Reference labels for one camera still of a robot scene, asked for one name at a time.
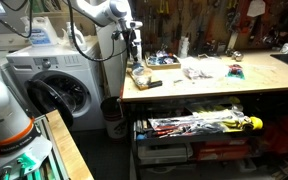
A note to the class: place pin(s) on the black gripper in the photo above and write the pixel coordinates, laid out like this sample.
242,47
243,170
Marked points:
127,28

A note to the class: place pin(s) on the silver bowl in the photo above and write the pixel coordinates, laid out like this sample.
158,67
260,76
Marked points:
137,68

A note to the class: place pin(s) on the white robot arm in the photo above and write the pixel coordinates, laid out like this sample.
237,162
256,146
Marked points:
22,146

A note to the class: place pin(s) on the wooden chopping board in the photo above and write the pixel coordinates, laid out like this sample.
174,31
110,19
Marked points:
140,87

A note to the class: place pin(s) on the black marker on board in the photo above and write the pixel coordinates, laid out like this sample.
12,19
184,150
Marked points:
155,84

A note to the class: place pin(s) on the wooden tray with items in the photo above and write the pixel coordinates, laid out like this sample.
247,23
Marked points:
163,62

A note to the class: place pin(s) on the small white detergent bottle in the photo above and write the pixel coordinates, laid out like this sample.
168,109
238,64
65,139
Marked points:
74,37

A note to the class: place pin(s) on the clear plastic bag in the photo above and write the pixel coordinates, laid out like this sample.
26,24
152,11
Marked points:
206,68

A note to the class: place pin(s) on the white washing machine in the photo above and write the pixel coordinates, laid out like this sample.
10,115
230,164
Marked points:
60,78

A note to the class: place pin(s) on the large white detergent jug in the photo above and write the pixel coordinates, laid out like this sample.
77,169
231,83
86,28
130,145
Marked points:
41,29

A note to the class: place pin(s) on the wooden workbench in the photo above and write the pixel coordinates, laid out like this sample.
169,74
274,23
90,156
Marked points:
230,155

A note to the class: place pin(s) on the yellow tool on shelf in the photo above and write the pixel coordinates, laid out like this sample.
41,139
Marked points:
251,123

